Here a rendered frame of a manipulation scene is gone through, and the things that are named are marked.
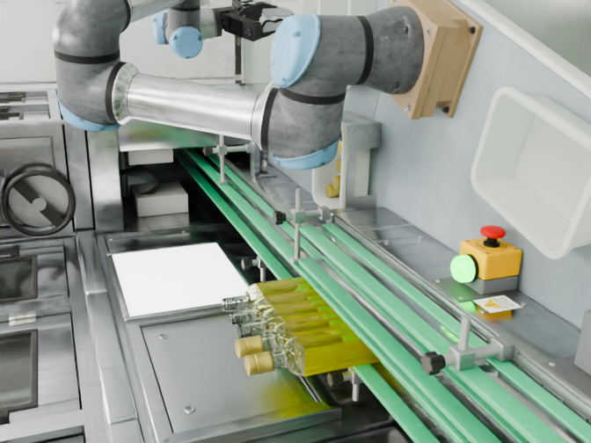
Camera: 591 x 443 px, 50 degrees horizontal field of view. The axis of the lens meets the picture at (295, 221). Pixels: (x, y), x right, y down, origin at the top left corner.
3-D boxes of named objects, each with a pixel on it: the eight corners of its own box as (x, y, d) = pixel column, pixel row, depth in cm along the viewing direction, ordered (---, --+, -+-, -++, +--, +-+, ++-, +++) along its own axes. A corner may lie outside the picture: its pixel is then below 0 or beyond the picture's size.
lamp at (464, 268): (461, 274, 105) (445, 277, 104) (463, 250, 104) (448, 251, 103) (477, 286, 101) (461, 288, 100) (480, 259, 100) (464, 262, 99)
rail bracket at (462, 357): (499, 348, 89) (417, 365, 85) (507, 301, 87) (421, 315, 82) (518, 362, 86) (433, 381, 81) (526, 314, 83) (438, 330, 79)
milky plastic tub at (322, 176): (342, 197, 163) (310, 199, 160) (346, 109, 155) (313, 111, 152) (374, 218, 148) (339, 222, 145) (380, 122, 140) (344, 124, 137)
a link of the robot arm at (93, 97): (341, 102, 105) (39, 50, 112) (330, 182, 113) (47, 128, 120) (352, 80, 115) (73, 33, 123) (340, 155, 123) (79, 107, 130)
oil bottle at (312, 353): (383, 344, 122) (278, 364, 115) (385, 318, 120) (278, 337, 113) (398, 359, 117) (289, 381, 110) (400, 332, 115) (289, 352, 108)
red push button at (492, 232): (472, 244, 104) (475, 224, 103) (493, 241, 105) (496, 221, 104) (488, 253, 100) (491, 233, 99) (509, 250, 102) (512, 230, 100)
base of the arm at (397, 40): (390, -3, 115) (339, -4, 112) (431, 17, 103) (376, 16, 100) (377, 79, 123) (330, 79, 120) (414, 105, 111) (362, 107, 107)
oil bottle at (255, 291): (333, 294, 142) (242, 308, 135) (334, 271, 140) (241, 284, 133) (345, 304, 137) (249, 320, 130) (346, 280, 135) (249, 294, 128)
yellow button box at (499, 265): (492, 272, 109) (456, 279, 107) (498, 232, 107) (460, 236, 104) (519, 289, 103) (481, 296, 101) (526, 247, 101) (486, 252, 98)
